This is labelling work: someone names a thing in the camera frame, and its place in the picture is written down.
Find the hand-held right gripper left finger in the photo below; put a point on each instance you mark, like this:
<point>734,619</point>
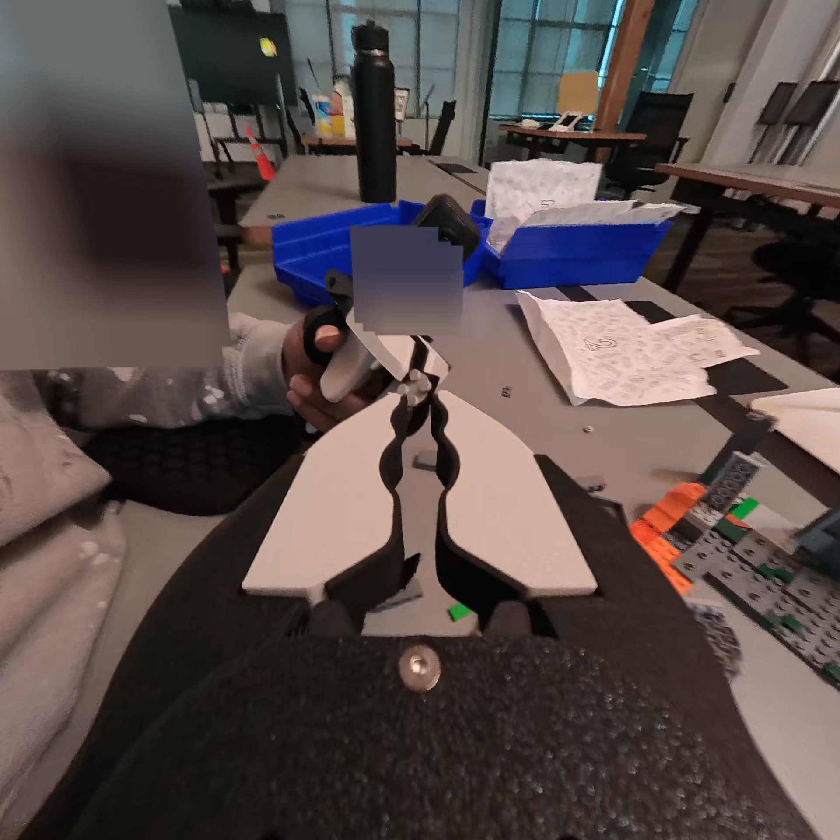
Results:
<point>322,525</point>

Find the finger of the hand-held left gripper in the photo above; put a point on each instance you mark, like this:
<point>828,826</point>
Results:
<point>431,357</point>
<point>381,352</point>

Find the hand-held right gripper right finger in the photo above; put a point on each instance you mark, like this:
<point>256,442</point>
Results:
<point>519,525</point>

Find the person's left forearm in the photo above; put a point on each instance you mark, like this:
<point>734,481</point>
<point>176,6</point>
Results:
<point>171,374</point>

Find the grey lego brick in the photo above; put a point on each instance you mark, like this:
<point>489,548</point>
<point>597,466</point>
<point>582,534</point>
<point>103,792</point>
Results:
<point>591,483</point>

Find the orange lego plate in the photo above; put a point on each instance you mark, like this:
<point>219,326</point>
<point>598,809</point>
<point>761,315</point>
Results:
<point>663,562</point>

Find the orange lego slope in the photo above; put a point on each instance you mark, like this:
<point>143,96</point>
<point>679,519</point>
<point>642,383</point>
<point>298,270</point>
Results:
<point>670,505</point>

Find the dark blue-grey lego bar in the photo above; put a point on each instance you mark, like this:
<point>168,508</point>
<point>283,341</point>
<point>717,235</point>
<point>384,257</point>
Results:
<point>738,444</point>

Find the grey lego baseplate build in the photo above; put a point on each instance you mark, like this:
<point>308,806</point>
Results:
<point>820,538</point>
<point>775,584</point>

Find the person's left hand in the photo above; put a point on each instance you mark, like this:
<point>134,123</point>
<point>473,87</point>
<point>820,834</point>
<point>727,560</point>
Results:
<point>309,387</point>

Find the blue storage bin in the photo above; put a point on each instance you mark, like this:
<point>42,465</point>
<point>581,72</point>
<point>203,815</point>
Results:
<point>578,256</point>
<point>315,256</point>

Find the black water bottle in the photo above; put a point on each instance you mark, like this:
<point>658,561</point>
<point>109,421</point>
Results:
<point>374,112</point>

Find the white printed paper bag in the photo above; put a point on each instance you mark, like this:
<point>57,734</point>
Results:
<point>604,348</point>
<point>715,341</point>

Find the orange traffic cone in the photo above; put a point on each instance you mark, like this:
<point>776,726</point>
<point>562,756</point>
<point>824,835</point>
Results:
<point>263,155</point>

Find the person's bleached grey clothing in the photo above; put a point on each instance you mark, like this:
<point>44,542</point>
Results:
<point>46,565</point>

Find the black monitor screen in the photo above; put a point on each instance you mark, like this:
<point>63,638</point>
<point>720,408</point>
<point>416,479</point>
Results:
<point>230,53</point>

